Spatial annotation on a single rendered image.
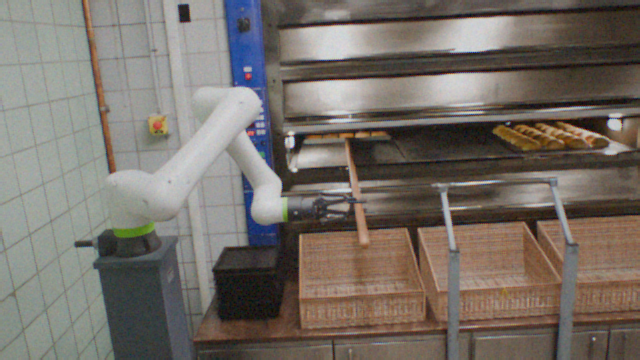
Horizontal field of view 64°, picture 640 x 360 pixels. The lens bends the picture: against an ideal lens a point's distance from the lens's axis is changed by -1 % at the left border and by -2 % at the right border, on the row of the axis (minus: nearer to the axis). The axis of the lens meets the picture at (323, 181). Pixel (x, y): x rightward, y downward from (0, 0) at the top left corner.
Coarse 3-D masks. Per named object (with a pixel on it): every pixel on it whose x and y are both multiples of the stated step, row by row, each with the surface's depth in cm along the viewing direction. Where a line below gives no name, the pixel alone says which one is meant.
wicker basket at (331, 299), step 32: (320, 256) 266; (352, 256) 266; (384, 256) 266; (320, 288) 264; (352, 288) 262; (384, 288) 260; (416, 288) 241; (320, 320) 227; (352, 320) 228; (384, 320) 228; (416, 320) 228
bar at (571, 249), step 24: (288, 192) 226; (312, 192) 226; (336, 192) 225; (360, 192) 225; (384, 192) 225; (552, 192) 223; (456, 264) 209; (576, 264) 209; (456, 288) 212; (456, 312) 215; (456, 336) 217
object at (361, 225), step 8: (352, 160) 264; (352, 168) 247; (352, 176) 233; (352, 184) 221; (352, 192) 212; (360, 208) 187; (360, 216) 178; (360, 224) 171; (360, 232) 164; (360, 240) 159; (368, 240) 158
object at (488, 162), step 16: (432, 160) 265; (448, 160) 263; (464, 160) 262; (480, 160) 260; (496, 160) 259; (512, 160) 259; (528, 160) 259; (544, 160) 259; (560, 160) 259; (576, 160) 259; (592, 160) 259; (608, 160) 259; (624, 160) 259; (288, 176) 262; (304, 176) 262; (320, 176) 262; (336, 176) 262
